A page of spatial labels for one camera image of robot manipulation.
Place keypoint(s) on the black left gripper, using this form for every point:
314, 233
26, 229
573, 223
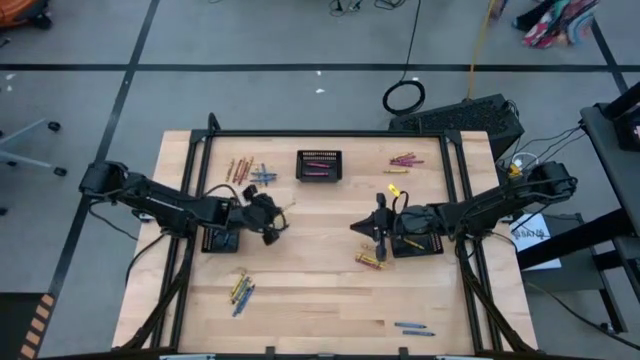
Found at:
260, 215

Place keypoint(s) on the black aluminium table frame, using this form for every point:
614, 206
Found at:
325, 133

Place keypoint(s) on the grey cart platform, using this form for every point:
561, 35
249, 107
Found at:
575, 270

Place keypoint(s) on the white paper sign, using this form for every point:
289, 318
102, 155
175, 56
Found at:
542, 224

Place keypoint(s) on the black monitor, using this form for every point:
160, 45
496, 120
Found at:
627, 135

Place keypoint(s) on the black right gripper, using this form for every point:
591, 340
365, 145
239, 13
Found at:
415, 220

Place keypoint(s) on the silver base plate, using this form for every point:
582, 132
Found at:
144, 217

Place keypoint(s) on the white bracket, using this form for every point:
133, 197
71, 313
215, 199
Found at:
187, 357

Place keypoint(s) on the black orange striped mat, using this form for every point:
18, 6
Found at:
15, 325

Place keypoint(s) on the black plastic mesh basket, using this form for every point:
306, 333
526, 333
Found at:
335, 175
430, 251
220, 248

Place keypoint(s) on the black computer tower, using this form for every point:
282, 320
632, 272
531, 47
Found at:
460, 117

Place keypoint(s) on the yellow plug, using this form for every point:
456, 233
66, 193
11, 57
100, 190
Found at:
514, 171

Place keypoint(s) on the orange wheeled object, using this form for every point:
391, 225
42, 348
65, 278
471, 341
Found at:
15, 10

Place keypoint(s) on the yellow tag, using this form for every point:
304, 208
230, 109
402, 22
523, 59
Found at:
394, 190

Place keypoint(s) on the black side table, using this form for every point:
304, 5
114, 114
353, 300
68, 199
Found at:
612, 175

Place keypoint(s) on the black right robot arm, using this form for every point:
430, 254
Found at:
490, 205

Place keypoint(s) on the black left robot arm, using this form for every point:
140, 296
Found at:
165, 205

